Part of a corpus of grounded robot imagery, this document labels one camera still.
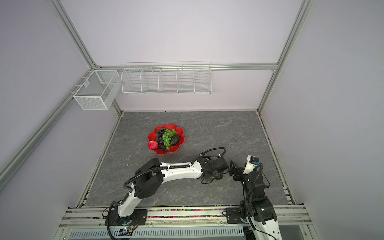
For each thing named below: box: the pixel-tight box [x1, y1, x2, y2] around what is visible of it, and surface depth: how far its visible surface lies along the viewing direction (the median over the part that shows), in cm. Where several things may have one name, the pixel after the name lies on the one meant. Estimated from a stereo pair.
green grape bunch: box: [162, 129, 177, 150], surface depth 98 cm
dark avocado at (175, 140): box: [170, 134, 181, 147], surface depth 100 cm
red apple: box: [148, 140, 159, 151], surface depth 95 cm
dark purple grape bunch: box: [157, 129, 168, 151], surface depth 98 cm
